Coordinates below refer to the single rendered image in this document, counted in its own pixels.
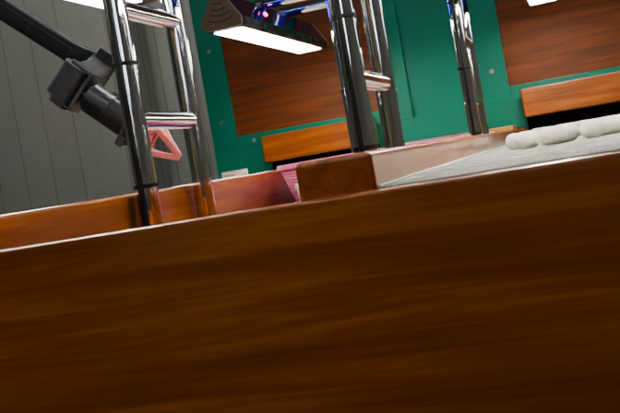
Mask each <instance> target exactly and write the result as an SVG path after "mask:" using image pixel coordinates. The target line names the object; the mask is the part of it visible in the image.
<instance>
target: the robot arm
mask: <svg viewBox="0 0 620 413"><path fill-rule="evenodd" d="M0 20H1V21H3V22H5V23H6V24H7V25H8V26H10V27H11V28H13V29H15V30H17V31H18V32H20V33H22V34H23V35H25V36H26V37H28V38H30V39H31V40H33V41H35V42H36V43H38V44H40V46H42V47H43V48H45V49H47V50H48V51H50V52H51V53H53V54H55V55H57V56H58V57H60V58H61V59H62V60H64V62H63V64H62V65H61V67H60V69H59V70H58V72H57V73H56V75H55V76H54V78H53V80H52V82H51V83H50V85H49V86H48V88H47V89H46V90H47V91H48V92H49V93H51V95H50V98H49V101H50V102H52V103H53V104H55V105H56V106H57V107H59V108H60V109H63V110H66V111H71V112H76V113H79V111H80V110H81V111H83V112H84V113H86V114H87V115H89V116H90V117H92V118H93V119H95V120H96V121H98V122H99V123H101V124H103V125H104V126H105V127H107V128H108V129H110V130H111V131H113V132H114V133H116V134H117V135H118V137H117V138H116V139H115V141H114V143H115V144H116V145H117V146H118V147H121V146H127V143H126V137H125V127H124V122H123V116H122V111H121V105H120V101H119V95H118V93H115V92H111V91H109V90H108V89H106V88H105V84H106V83H107V81H108V80H109V78H110V77H111V75H112V74H113V71H114V69H113V58H112V53H111V51H109V50H107V48H104V47H101V48H100V49H97V50H94V49H93V48H91V47H88V46H86V45H83V44H81V43H79V42H76V41H74V40H72V39H70V38H69V37H67V36H66V35H65V34H63V33H62V32H60V31H59V30H57V29H55V28H53V27H52V26H50V25H49V24H47V23H46V22H44V21H42V20H41V19H39V18H37V17H36V16H34V15H32V14H31V13H30V12H29V11H27V10H26V9H24V8H23V7H21V6H19V5H17V4H16V3H14V2H13V1H11V0H0ZM158 136H159V137H160V138H161V140H162V141H163V142H164V143H165V144H166V145H167V146H168V148H169V149H170V150H171V152H172V154H171V153H167V152H163V151H159V150H156V149H154V147H155V145H154V144H155V142H156V140H157V138H158ZM149 140H150V145H151V151H152V156H153V157H157V158H162V159H171V160H179V159H180V158H181V156H182V153H181V151H180V150H179V148H178V146H176V144H175V143H174V141H173V138H172V136H171V134H170V132H169V130H168V129H166V130H149Z"/></svg>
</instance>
